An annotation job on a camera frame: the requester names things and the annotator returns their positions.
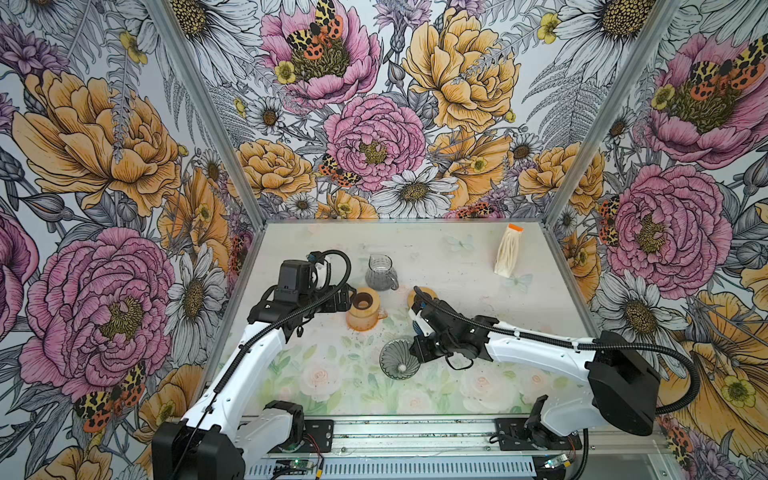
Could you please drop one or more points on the grey glass dripper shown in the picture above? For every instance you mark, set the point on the grey glass dripper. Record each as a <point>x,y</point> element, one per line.
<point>396,361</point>

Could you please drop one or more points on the orange glass pitcher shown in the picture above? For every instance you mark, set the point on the orange glass pitcher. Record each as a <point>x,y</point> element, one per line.
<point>365,315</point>

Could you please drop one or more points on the white coffee filter stack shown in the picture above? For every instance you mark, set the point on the white coffee filter stack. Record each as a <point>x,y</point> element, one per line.
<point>508,251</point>

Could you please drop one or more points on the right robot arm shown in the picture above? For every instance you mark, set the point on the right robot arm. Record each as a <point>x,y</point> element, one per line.
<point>617,386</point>

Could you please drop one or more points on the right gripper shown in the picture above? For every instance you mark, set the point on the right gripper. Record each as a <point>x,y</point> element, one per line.
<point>420,343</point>

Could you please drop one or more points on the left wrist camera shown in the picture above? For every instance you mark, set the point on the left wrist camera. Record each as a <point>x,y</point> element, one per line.
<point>296,281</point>

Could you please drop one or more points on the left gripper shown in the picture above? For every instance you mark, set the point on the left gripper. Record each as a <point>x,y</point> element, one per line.
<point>344,302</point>

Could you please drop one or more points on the aluminium mounting rail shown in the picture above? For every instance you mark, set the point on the aluminium mounting rail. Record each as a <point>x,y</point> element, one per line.
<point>414,436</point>

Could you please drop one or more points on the green circuit board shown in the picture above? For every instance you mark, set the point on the green circuit board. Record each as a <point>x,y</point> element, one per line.
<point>292,467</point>

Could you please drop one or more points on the white vented cable duct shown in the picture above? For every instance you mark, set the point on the white vented cable duct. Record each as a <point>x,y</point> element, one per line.
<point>504,467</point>

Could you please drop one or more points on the clear grey glass pitcher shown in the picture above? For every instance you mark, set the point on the clear grey glass pitcher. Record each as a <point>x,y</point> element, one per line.
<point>381,275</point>

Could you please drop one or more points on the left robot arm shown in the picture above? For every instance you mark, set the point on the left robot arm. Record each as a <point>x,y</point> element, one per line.
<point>212,440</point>

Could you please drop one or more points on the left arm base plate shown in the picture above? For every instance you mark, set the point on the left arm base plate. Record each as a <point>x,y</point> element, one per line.
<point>317,436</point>

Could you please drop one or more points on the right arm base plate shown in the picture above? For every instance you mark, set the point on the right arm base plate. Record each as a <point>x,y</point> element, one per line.
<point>512,434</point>

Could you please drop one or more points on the blue glass dripper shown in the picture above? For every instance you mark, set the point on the blue glass dripper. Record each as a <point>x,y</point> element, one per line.
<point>417,328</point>

